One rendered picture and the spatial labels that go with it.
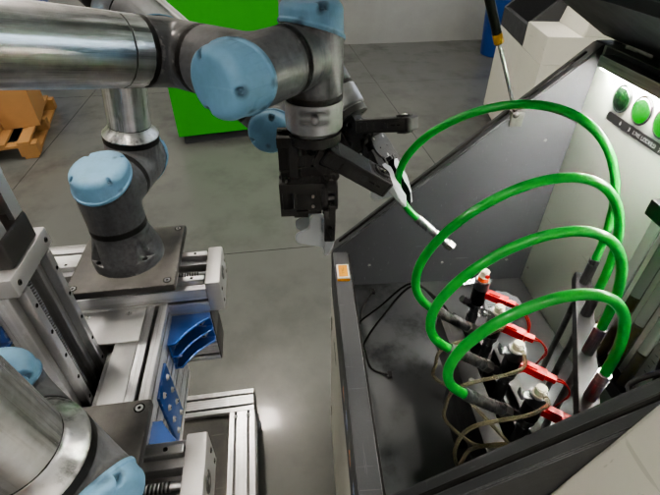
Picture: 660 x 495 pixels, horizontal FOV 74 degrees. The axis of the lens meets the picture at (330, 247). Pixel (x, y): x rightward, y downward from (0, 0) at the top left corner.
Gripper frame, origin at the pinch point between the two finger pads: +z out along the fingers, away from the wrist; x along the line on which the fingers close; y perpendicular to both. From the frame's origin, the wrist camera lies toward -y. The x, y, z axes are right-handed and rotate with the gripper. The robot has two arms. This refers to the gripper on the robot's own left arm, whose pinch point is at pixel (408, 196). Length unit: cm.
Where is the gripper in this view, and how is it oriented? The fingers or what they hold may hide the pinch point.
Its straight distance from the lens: 86.0
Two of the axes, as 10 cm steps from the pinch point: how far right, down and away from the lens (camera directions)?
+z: 5.0, 8.7, 0.4
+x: -5.2, 3.3, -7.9
